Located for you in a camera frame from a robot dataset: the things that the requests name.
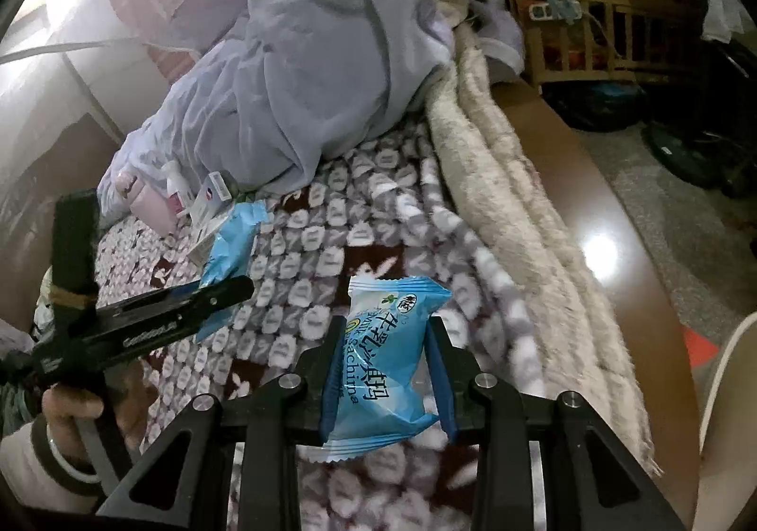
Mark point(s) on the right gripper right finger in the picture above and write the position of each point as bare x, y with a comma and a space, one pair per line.
591, 481

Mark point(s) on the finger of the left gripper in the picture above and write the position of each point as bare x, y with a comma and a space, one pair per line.
137, 326

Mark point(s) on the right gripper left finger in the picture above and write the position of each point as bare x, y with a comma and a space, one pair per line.
183, 480

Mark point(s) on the blue snack packet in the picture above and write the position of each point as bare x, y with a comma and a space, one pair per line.
230, 252
369, 401

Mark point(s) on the white trash bucket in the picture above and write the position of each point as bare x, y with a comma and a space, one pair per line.
727, 436

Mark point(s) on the person's left hand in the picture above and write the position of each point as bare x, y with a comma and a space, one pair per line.
61, 406

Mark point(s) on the cream fleece blanket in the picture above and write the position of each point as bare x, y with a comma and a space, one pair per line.
563, 332

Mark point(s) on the white sleeve cuff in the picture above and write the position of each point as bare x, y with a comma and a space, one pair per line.
37, 475

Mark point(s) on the white pill bottle pink label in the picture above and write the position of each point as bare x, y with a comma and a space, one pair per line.
179, 194

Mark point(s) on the white medicine box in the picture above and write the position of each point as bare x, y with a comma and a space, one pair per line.
207, 214

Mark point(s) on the red flat board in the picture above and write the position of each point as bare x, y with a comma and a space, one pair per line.
700, 350

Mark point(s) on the light blue duvet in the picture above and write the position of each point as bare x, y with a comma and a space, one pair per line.
293, 83

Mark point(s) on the wooden baby crib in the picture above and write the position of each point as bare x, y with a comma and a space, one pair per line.
590, 40

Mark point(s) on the wooden bed frame edge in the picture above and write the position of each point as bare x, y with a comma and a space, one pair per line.
615, 253

